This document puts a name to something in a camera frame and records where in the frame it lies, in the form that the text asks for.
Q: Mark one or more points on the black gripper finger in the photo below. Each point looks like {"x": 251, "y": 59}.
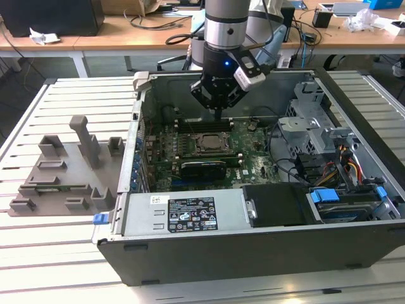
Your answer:
{"x": 234, "y": 99}
{"x": 202, "y": 95}

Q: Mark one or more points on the silver CPU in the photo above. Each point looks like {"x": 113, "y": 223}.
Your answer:
{"x": 212, "y": 142}

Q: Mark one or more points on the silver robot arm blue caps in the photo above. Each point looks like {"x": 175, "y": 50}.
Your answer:
{"x": 226, "y": 19}

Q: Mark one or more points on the CPU socket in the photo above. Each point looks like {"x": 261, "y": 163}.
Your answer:
{"x": 198, "y": 152}

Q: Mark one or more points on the RAM slot white clips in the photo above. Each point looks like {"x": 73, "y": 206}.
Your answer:
{"x": 234, "y": 162}
{"x": 205, "y": 128}
{"x": 186, "y": 157}
{"x": 205, "y": 122}

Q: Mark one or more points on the silver coin battery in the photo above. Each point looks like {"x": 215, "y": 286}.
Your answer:
{"x": 252, "y": 126}

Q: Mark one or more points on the black office chair base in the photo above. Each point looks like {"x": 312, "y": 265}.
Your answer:
{"x": 171, "y": 60}

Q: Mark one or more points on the pale blue face mask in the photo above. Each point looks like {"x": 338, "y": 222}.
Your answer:
{"x": 197, "y": 22}

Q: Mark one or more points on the green motherboard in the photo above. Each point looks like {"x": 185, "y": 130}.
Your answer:
{"x": 246, "y": 152}

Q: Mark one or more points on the grey case release latch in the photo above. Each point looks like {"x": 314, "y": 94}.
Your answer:
{"x": 142, "y": 79}

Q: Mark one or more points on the black graphics card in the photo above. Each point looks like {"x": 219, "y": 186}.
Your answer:
{"x": 202, "y": 172}

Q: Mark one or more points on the silver drive cage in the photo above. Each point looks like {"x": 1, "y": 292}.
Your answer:
{"x": 311, "y": 125}

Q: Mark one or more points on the black drive connector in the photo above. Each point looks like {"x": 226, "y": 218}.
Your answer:
{"x": 307, "y": 164}

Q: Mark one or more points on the black power adapter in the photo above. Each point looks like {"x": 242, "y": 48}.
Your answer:
{"x": 310, "y": 37}

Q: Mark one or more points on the brown cardboard box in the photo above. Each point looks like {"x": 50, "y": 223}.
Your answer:
{"x": 133, "y": 7}

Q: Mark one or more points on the small blue box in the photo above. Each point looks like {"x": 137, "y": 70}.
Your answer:
{"x": 297, "y": 4}

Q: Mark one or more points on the black plastic bay cover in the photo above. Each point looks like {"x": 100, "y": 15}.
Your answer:
{"x": 278, "y": 206}

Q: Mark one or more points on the small black open box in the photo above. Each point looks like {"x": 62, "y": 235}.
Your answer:
{"x": 322, "y": 19}

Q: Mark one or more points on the hard disk blue carrier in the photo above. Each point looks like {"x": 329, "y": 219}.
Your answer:
{"x": 324, "y": 195}

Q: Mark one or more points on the silver power supply unit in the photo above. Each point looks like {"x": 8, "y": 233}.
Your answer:
{"x": 142, "y": 215}

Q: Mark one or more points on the grey parts rack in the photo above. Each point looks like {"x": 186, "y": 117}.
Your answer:
{"x": 72, "y": 164}

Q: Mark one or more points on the crumpled clear plastic bag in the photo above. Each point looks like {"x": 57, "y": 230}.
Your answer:
{"x": 360, "y": 20}

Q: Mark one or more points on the black open PC case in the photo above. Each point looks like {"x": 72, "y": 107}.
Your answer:
{"x": 221, "y": 259}

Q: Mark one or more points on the blue plastic latch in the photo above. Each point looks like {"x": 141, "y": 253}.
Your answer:
{"x": 100, "y": 219}

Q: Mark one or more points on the white open box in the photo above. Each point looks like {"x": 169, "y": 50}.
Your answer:
{"x": 381, "y": 25}

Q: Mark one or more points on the green RAM stick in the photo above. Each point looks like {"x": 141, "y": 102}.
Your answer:
{"x": 63, "y": 189}

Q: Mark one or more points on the crumpled white paper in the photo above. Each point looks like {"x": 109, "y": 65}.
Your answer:
{"x": 44, "y": 37}

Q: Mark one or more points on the large black computer tower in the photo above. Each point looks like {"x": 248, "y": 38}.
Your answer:
{"x": 53, "y": 16}

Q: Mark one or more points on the wide blue box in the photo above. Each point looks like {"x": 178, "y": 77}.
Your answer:
{"x": 379, "y": 3}

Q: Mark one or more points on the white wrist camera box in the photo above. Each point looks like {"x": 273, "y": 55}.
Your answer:
{"x": 250, "y": 79}

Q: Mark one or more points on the wooden desk white frame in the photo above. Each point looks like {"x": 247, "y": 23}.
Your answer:
{"x": 47, "y": 47}
{"x": 142, "y": 38}

